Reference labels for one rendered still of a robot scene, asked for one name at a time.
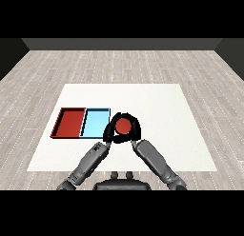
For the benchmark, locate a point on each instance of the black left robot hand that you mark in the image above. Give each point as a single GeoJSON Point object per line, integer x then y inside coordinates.
{"type": "Point", "coordinates": [109, 129]}

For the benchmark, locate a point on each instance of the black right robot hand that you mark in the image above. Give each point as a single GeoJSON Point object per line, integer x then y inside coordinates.
{"type": "Point", "coordinates": [136, 128]}

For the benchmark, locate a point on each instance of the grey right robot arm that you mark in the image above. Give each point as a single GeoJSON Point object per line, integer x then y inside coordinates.
{"type": "Point", "coordinates": [155, 160]}

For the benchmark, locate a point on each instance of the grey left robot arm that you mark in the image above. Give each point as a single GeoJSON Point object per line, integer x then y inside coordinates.
{"type": "Point", "coordinates": [90, 160]}

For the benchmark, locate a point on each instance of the small red can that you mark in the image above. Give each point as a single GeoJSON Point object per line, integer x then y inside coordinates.
{"type": "Point", "coordinates": [123, 126]}

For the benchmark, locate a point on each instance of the shallow open light blue box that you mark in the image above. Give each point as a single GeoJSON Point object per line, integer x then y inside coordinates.
{"type": "Point", "coordinates": [95, 123]}

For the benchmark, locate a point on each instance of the shallow open red box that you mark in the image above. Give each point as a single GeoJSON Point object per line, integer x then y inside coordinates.
{"type": "Point", "coordinates": [70, 124]}

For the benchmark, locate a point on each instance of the dark grey robot body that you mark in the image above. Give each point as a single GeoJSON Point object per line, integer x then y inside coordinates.
{"type": "Point", "coordinates": [122, 184]}

